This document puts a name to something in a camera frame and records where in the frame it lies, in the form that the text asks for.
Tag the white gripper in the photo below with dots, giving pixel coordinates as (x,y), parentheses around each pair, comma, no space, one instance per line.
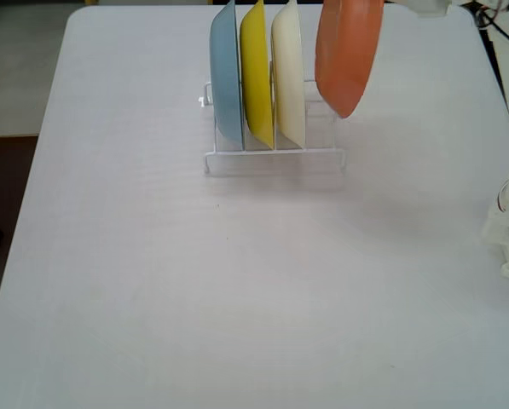
(412,7)

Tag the yellow plate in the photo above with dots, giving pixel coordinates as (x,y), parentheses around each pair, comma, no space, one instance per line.
(256,76)

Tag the cream white plate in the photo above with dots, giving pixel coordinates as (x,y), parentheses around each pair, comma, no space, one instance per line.
(288,85)

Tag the light blue plate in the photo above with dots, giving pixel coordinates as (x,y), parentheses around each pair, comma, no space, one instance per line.
(226,85)

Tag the orange plate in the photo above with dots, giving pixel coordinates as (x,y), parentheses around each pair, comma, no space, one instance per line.
(348,55)

